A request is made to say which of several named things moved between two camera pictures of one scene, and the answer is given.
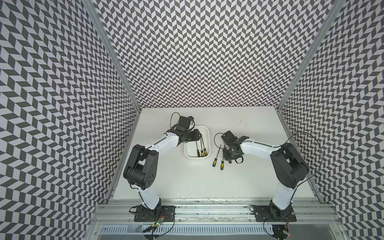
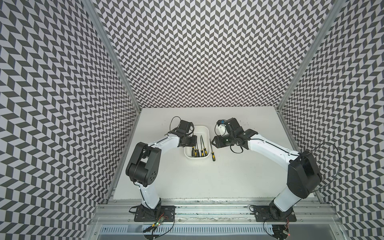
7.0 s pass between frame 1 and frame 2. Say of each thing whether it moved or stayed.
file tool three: stayed
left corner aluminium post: stayed
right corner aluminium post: stayed
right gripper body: moved
